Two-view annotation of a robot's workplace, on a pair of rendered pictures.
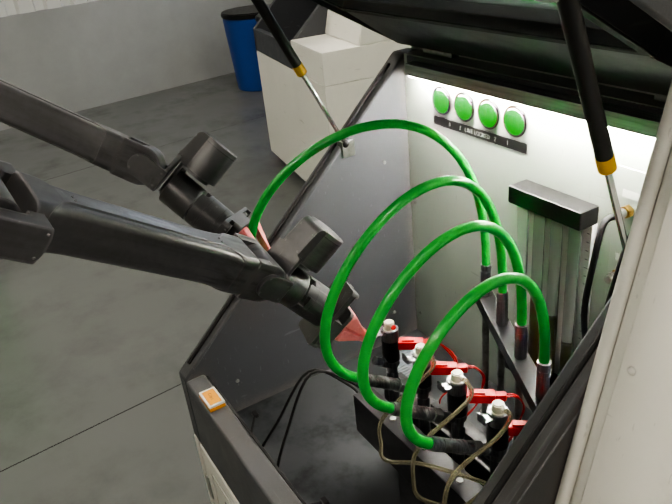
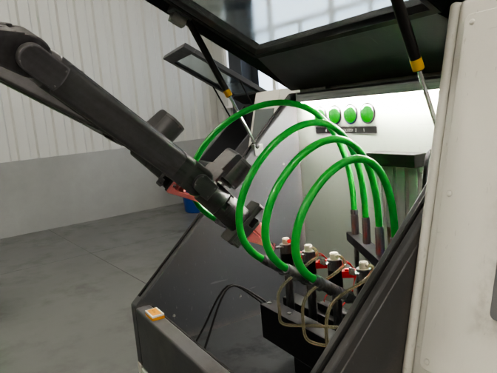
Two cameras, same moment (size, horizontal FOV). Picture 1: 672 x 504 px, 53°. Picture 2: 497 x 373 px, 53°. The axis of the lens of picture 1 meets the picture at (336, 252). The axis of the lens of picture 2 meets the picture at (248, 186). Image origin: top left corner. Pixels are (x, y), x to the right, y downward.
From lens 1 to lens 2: 0.36 m
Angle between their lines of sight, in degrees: 19
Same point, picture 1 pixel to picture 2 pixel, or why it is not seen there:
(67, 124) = not seen: hidden behind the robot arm
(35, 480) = not seen: outside the picture
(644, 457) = (465, 251)
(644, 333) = (453, 163)
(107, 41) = (96, 177)
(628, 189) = not seen: hidden behind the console
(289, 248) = (216, 166)
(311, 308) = (230, 212)
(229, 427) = (166, 328)
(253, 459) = (183, 342)
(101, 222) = (97, 88)
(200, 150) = (160, 121)
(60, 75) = (61, 199)
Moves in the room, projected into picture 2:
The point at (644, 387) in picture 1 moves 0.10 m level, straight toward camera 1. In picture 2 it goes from (458, 200) to (451, 216)
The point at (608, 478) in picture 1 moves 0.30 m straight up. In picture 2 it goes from (443, 280) to (437, 73)
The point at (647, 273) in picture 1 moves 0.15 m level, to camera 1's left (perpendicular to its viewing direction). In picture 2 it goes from (450, 124) to (351, 133)
